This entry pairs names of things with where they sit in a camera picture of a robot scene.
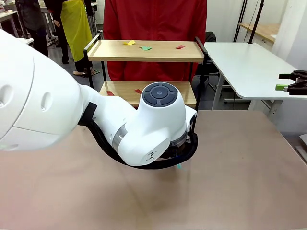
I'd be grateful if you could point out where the white background desk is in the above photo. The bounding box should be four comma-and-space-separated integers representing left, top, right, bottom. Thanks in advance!
0, 9, 20, 38

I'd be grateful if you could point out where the white side table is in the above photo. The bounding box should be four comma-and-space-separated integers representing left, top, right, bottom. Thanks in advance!
203, 42, 307, 118

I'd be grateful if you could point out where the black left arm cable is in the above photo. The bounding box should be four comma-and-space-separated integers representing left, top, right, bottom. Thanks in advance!
78, 102, 199, 171

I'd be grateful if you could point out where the person with yellow apron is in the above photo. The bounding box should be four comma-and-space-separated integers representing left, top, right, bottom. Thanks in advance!
49, 0, 100, 79

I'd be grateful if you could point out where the two-tier wooden black-framed shelf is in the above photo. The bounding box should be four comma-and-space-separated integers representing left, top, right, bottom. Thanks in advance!
83, 34, 209, 135

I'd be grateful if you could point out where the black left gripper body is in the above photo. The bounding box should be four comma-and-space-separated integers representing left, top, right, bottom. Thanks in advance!
165, 140, 192, 159

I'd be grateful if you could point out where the black stand pole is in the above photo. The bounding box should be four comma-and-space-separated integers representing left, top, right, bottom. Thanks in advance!
234, 0, 248, 43
248, 0, 265, 45

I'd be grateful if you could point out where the person in dark clothes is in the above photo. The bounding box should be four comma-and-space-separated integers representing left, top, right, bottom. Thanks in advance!
14, 0, 50, 57

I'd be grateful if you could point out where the person in red jacket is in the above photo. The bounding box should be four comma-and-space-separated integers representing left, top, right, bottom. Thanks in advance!
103, 0, 207, 82

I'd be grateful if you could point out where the black office chair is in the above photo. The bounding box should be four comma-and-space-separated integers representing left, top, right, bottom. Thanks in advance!
195, 31, 228, 96

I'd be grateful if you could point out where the aluminium profile base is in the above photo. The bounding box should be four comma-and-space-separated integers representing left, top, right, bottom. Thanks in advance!
294, 133, 307, 166

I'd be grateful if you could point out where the wooden background table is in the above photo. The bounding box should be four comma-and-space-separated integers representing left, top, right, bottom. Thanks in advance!
238, 22, 281, 44

